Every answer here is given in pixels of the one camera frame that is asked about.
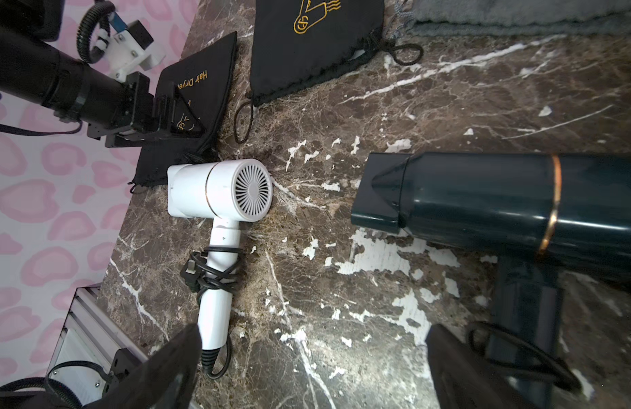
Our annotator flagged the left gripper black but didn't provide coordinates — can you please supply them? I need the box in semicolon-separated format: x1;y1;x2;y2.
87;73;206;148

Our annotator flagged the dark green hair dryer left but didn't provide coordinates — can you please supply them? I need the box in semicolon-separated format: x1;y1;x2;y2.
351;153;631;408

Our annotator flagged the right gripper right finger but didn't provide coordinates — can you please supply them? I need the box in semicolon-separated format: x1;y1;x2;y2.
426;324;537;408

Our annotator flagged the black pouch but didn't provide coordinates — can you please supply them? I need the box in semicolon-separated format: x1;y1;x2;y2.
128;32;238;194
232;0;425;145

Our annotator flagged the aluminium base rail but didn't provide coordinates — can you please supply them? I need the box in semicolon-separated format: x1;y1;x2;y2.
48;285;148;405

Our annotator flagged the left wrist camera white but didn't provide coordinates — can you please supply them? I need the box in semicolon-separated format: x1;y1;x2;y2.
104;20;166;83

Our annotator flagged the grey hair dryer pouch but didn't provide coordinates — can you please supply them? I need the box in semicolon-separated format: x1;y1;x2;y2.
407;0;631;37

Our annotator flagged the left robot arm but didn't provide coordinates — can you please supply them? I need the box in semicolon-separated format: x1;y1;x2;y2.
0;1;206;148

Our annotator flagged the white hair dryer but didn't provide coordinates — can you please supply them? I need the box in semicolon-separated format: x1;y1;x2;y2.
167;158;273;379

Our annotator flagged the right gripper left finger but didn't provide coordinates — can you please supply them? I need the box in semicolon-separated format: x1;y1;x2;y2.
87;324;201;408

